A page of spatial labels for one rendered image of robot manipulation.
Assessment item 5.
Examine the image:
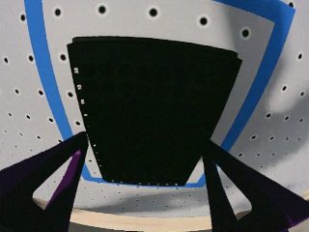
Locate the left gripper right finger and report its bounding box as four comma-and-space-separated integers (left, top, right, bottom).
202, 140, 309, 232

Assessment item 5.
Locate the grey perforated plate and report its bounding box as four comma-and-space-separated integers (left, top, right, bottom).
0, 0, 309, 218

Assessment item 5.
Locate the blue tape outline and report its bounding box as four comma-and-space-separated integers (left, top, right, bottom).
24, 0, 295, 188

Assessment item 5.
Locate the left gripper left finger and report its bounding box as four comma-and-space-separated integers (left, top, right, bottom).
0, 130, 89, 232

